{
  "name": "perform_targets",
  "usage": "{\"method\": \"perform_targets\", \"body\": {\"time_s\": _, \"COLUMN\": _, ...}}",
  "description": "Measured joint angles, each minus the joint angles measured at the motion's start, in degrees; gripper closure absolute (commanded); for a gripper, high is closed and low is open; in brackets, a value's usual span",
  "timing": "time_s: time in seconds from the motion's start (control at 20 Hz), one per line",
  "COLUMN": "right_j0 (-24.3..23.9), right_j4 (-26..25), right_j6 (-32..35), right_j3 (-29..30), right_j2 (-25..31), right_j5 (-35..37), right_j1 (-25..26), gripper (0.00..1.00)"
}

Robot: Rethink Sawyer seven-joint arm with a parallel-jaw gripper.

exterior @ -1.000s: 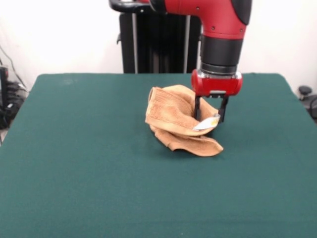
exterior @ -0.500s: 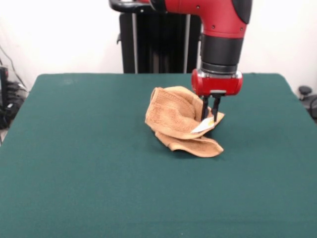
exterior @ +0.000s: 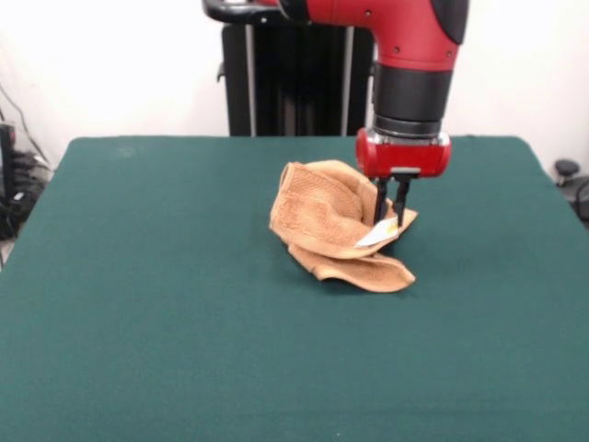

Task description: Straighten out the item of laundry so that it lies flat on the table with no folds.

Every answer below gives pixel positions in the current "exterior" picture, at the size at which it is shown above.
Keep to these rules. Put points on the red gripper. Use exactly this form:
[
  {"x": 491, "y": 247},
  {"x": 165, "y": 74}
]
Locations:
[{"x": 402, "y": 159}]

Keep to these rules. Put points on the tan terry towel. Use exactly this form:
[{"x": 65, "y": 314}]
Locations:
[{"x": 313, "y": 212}]

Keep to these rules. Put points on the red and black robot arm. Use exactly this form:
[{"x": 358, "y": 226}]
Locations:
[{"x": 409, "y": 87}]

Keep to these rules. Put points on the dark green table cloth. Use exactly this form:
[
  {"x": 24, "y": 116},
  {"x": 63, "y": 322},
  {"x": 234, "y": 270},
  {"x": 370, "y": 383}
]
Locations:
[{"x": 184, "y": 322}]

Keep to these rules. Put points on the black electronics box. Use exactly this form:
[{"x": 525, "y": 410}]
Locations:
[{"x": 7, "y": 156}]

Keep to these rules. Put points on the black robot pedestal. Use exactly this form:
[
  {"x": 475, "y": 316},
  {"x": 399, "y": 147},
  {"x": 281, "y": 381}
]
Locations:
[{"x": 299, "y": 69}]

